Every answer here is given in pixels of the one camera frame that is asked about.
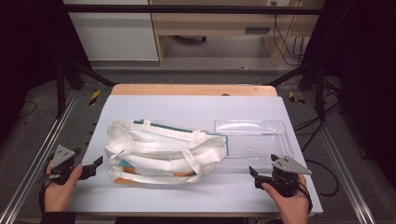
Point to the light wooden desk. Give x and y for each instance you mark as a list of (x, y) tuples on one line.
[(218, 23)]

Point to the black metal stand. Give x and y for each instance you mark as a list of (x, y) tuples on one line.
[(60, 90), (319, 90)]

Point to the yellow black floor tape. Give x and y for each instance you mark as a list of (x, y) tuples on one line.
[(95, 97), (294, 98)]

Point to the person's left hand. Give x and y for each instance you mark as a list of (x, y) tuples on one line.
[(59, 196)]

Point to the wooden table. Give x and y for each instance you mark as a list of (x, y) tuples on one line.
[(186, 90)]

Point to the person's right hand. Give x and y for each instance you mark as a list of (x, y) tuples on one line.
[(292, 208)]

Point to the aluminium frame rail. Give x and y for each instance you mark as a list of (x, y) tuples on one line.
[(336, 155), (40, 146)]

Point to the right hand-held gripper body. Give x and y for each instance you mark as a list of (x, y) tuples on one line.
[(285, 177)]

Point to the clear plastic tray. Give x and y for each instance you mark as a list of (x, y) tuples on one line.
[(258, 143)]

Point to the black horizontal frame bar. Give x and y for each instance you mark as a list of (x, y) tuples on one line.
[(186, 9)]

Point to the dark object under desk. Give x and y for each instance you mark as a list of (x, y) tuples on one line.
[(190, 39)]

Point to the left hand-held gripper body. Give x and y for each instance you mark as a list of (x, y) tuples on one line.
[(62, 157)]

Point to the black curtain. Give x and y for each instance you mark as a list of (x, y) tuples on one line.
[(367, 77), (28, 46)]

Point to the white canvas tote bag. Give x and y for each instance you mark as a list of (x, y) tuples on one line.
[(155, 146)]

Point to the pale sheet table mat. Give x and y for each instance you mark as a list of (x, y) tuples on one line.
[(186, 109)]

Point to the white cabinet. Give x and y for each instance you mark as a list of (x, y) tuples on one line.
[(115, 34)]

